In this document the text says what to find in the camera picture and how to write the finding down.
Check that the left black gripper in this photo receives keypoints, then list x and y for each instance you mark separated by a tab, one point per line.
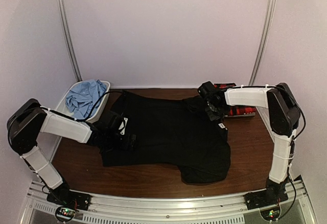
132	146

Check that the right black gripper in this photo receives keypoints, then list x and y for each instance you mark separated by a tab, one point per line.
212	116

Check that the red black plaid shirt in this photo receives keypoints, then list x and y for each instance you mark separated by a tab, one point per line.
237	111

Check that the black long sleeve shirt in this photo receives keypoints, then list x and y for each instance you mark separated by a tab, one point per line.
176	132

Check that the white plastic basin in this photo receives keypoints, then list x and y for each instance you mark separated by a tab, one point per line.
61	107

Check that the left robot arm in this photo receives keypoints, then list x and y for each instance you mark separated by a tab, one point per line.
105	130

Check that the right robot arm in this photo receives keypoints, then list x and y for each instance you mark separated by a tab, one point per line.
283	118

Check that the light blue shirt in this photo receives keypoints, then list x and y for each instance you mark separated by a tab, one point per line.
81	100

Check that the left circuit board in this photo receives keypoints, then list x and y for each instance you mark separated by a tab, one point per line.
64	214

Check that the circuit board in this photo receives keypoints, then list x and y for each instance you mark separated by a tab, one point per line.
270	214
64	214

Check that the right circuit board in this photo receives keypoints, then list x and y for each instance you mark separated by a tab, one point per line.
270	214

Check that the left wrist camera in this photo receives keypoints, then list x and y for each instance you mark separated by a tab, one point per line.
122	126

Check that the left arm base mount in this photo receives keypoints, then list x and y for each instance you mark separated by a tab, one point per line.
62	195

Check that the left aluminium frame post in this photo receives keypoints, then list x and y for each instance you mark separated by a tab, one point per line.
68	40

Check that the aluminium frame post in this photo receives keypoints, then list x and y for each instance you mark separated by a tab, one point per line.
270	9
68	40

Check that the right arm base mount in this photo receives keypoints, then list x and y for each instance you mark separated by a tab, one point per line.
273	194

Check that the front aluminium rail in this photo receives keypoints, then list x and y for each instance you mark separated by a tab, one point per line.
230	208

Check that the right aluminium frame post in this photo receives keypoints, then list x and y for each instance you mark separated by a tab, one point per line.
270	9

